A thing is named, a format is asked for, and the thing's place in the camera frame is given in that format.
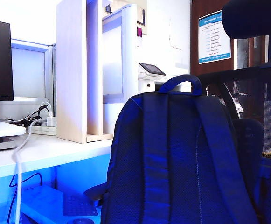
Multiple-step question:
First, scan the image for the dark blue backpack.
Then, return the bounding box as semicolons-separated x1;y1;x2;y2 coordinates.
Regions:
100;74;261;224

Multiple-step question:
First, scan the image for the light wooden desk shelf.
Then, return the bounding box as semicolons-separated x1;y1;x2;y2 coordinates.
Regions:
56;0;114;144

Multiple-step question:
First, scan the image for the black chair armrest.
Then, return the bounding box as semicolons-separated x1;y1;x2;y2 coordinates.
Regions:
83;182;108;208

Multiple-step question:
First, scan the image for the frosted desk partition panel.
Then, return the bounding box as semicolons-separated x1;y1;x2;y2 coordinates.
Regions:
10;39;56;101

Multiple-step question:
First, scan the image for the black office chair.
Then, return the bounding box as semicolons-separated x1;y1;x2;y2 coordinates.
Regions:
197;32;271;224

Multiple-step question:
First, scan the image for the dark chair headrest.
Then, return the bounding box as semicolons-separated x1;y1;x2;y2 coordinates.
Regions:
222;0;271;39

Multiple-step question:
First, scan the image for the white office printer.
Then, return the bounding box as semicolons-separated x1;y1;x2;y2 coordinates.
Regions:
138;62;192;94

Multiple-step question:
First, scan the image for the dark brown door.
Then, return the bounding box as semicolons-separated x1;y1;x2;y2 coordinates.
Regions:
190;0;235;77

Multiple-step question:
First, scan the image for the grey computer keyboard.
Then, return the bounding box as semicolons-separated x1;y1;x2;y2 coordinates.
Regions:
63;195;99;217

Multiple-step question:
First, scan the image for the dark computer mouse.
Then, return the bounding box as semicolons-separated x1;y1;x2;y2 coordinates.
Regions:
73;218;95;224

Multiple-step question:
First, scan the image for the white keyboard tray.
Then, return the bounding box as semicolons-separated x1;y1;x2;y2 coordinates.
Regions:
21;184;103;224

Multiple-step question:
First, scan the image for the white monitor stand base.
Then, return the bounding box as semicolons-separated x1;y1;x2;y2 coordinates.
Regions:
0;122;27;139

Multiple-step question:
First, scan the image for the white partition with round post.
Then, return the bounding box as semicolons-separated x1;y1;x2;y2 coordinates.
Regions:
102;4;140;140

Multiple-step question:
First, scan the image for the dark framed wall picture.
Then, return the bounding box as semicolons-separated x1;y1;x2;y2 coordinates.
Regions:
137;8;146;26

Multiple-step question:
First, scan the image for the black desk cable bundle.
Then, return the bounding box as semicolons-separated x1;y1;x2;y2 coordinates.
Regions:
24;104;49;125

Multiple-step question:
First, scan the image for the blue and white wall poster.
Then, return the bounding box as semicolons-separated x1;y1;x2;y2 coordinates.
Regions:
198;10;231;65

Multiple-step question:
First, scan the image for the thick white cable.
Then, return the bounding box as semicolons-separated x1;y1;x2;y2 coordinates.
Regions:
13;120;42;224

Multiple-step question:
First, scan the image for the thin black hanging cable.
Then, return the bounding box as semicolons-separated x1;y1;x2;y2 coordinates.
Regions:
7;172;43;224

